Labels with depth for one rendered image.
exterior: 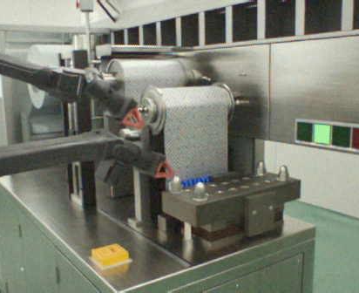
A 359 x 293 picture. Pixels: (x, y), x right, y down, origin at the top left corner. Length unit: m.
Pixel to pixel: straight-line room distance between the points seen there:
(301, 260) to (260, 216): 0.21
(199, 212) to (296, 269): 0.39
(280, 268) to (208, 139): 0.43
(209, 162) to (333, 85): 0.43
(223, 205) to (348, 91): 0.44
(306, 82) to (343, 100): 0.13
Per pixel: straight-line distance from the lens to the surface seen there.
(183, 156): 1.25
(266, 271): 1.22
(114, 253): 1.07
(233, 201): 1.14
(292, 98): 1.27
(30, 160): 0.93
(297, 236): 1.27
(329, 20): 1.29
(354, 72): 1.14
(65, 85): 1.09
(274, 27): 1.39
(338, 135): 1.17
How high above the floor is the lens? 1.35
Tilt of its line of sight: 10 degrees down
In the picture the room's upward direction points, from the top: 1 degrees counter-clockwise
